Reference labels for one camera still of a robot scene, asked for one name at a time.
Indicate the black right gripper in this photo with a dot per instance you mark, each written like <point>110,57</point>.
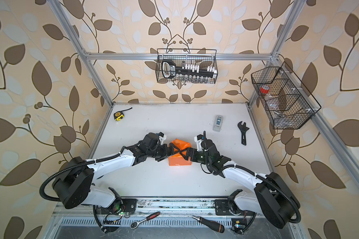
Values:
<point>193,153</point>

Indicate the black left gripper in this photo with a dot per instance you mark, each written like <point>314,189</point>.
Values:
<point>166,154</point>

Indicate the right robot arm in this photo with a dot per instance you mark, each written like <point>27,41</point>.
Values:
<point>267,194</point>

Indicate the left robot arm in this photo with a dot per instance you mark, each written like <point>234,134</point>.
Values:
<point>76,183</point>

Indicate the black adjustable wrench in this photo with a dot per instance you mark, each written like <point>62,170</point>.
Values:
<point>243,129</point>

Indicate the yellow tape measure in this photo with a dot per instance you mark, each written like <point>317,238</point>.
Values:
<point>119,115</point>

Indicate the black orange screwdriver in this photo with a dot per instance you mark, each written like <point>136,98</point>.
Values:
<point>213,225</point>

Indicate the red capped plastic bottle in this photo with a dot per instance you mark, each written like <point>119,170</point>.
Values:
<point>265,92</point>

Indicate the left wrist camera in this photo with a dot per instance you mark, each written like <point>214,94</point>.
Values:
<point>162,137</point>

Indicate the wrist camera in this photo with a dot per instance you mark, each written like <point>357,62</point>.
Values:
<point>199,139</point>
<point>162,137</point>

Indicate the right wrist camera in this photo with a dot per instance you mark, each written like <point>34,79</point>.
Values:
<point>199,139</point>

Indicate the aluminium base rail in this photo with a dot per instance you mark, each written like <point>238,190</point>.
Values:
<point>172,206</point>

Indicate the red handled ratchet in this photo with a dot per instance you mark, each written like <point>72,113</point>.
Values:
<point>134,225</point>

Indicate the back wire basket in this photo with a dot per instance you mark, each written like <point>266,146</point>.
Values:
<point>203,57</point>

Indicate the socket set rail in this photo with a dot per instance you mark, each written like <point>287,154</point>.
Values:
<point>170,70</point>

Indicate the side wire basket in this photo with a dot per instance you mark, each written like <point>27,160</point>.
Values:
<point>292,104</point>

